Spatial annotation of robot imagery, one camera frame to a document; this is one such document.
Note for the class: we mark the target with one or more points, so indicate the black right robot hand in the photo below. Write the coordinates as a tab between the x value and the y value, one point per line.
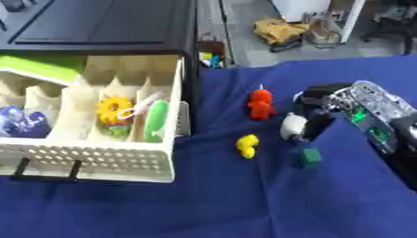
315	102

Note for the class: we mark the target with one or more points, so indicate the black office chair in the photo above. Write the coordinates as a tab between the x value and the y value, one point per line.
393	23

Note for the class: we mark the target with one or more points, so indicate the pink and white toy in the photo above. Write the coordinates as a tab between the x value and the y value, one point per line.
141	107

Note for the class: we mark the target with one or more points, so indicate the green oblong toy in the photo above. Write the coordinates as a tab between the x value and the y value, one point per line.
156	121

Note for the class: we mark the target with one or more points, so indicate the white round object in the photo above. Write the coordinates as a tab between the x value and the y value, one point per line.
293	126

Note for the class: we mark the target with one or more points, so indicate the yellow sunflower toy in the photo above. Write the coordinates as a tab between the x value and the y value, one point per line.
113	111

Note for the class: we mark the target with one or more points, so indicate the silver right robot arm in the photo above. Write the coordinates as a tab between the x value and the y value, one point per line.
374	117

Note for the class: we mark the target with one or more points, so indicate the yellow bag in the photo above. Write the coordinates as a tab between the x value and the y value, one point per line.
278	30

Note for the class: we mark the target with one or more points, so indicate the green flat lid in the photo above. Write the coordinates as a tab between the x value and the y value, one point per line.
38	68

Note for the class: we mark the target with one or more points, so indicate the green cube block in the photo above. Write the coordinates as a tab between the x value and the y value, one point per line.
311	157

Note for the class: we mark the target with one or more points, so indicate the blue and white packet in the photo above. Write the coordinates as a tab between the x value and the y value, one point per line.
21	122

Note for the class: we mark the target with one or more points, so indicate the white post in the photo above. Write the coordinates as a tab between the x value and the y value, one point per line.
352	20

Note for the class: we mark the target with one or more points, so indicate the red toy figure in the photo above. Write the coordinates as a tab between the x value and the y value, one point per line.
260	104

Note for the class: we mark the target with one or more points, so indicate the yellow toy duck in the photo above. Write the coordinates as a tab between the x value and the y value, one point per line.
247	145

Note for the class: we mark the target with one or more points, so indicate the black cabinet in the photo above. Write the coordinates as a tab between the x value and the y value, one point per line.
103	24

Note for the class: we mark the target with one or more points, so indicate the pale compartment drawer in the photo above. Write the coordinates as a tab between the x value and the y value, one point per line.
103	124

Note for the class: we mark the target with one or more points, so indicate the brown box with items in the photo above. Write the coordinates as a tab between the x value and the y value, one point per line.
212	55

